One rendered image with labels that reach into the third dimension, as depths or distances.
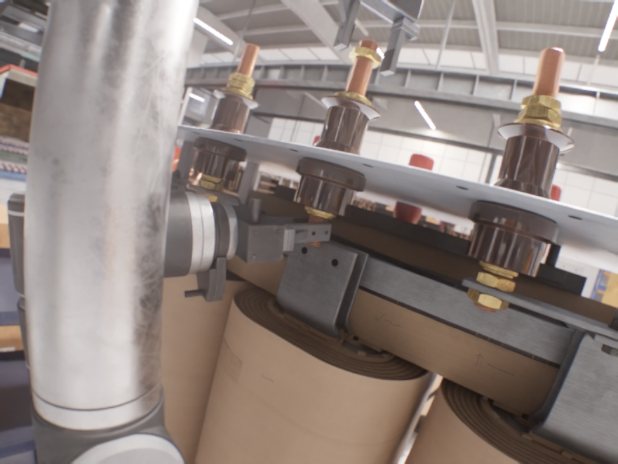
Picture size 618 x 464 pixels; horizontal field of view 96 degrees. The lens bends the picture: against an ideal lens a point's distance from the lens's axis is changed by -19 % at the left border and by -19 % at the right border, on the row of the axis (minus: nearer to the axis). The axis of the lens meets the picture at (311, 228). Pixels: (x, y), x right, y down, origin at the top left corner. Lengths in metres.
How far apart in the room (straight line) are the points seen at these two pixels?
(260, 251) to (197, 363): 0.49
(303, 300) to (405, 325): 0.18
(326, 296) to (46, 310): 0.40
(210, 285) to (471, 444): 0.40
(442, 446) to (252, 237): 0.39
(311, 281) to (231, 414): 0.30
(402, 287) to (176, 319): 0.50
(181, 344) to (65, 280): 0.61
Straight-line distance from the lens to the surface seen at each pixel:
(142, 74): 0.23
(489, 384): 0.60
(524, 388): 0.60
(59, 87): 0.24
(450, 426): 0.54
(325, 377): 0.54
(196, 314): 0.80
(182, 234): 0.39
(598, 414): 0.52
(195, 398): 0.92
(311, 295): 0.56
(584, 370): 0.50
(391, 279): 0.56
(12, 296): 1.03
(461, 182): 0.32
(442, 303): 0.54
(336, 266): 0.54
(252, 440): 0.68
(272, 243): 0.42
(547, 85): 0.49
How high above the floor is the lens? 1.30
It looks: 5 degrees down
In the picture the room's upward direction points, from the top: 16 degrees clockwise
